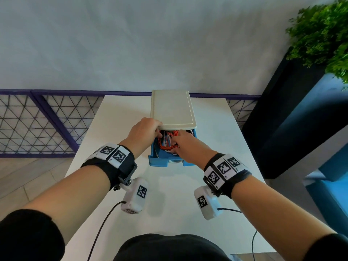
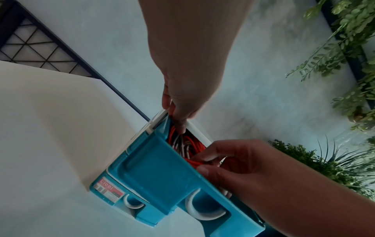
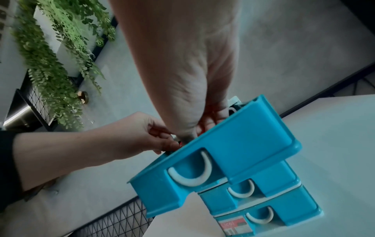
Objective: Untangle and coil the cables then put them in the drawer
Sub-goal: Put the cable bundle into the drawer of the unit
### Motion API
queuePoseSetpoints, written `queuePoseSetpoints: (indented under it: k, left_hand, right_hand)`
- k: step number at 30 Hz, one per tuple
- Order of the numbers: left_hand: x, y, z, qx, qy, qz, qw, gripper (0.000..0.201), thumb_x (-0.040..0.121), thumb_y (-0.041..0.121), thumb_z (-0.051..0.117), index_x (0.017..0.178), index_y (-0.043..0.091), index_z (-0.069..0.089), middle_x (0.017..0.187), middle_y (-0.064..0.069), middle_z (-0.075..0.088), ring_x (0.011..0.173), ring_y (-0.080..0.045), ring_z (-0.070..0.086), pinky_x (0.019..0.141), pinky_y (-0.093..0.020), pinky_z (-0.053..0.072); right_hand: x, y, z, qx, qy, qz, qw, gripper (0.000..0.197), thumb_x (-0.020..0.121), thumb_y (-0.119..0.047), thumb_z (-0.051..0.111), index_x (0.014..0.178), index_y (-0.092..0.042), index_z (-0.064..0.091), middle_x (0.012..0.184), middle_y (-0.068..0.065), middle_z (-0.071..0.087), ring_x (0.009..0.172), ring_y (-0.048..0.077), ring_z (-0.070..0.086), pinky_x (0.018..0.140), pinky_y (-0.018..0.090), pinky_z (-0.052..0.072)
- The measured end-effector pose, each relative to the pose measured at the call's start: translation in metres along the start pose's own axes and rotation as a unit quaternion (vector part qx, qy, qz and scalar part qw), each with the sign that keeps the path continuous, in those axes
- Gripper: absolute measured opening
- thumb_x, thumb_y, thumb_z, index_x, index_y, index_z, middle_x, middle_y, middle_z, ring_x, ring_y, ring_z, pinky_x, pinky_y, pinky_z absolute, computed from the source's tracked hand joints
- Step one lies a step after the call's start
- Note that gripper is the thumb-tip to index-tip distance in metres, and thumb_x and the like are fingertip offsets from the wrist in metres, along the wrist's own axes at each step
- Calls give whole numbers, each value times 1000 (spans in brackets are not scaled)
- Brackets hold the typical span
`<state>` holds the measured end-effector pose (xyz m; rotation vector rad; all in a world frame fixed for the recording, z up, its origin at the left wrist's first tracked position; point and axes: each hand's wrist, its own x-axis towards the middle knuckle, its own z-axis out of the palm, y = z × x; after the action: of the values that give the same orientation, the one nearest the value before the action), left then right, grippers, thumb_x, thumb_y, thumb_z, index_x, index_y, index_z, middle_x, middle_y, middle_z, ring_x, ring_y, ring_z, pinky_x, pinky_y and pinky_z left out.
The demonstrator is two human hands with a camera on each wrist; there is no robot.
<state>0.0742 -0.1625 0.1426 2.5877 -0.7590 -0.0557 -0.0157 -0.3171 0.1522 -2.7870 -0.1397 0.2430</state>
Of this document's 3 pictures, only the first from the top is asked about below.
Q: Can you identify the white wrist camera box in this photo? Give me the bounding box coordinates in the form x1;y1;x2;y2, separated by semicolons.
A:
120;177;150;215
194;185;224;221

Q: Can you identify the person's right hand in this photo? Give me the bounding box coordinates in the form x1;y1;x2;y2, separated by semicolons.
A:
170;130;218;170

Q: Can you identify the person's black shirt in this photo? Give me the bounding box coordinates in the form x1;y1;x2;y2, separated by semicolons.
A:
0;209;348;261

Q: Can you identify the beige plastic drawer cabinet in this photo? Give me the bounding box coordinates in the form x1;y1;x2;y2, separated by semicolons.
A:
150;90;197;131

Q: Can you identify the blue seat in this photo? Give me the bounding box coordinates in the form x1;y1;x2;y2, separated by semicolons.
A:
302;143;348;238

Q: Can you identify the blue plastic drawer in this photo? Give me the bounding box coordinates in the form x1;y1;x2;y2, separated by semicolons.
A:
148;129;198;168

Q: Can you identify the black wristband with marker tags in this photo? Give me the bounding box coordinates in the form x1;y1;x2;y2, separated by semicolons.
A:
81;143;138;191
203;153;252;199

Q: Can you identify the purple railing with wire mesh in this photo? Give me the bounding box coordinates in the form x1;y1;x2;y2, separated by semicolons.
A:
0;89;262;158

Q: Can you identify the person's left hand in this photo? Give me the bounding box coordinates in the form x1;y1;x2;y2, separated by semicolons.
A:
120;117;163;160

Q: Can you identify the green leafy plant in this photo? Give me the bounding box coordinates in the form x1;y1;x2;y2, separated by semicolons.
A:
285;0;348;85

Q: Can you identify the person's left forearm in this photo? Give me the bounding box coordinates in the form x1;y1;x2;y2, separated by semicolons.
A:
21;165;111;245

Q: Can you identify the black camera cable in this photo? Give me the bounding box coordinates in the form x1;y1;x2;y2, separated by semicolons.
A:
217;208;258;261
87;201;127;261

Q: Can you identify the black planter box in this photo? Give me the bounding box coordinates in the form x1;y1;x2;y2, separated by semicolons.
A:
241;50;348;180

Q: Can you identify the orange wire bundle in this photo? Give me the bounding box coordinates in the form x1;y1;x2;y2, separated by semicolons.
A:
158;130;180;153

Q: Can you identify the person's right forearm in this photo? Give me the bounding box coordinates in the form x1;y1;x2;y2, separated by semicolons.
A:
231;175;337;261

